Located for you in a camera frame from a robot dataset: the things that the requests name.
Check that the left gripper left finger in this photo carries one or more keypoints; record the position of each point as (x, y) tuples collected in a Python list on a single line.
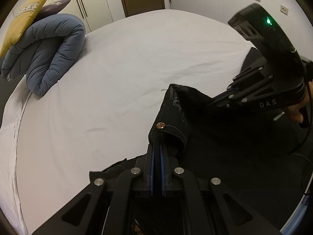
[(144, 180)]

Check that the beige wall socket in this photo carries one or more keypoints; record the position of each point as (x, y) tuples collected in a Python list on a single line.
[(284, 10)]

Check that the blue folded duvet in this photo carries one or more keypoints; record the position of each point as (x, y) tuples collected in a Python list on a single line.
[(45, 52)]

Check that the white bed sheet mattress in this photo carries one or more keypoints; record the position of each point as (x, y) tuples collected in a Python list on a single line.
[(102, 109)]

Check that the purple cushion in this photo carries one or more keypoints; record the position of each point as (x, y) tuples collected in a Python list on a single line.
[(51, 9)]

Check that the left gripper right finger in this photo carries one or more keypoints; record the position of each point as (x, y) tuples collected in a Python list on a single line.
[(170, 182)]

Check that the yellow cushion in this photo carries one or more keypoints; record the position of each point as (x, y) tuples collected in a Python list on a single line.
[(20, 23)]

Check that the person's right hand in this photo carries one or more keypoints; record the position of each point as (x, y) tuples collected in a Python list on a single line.
[(293, 112)]

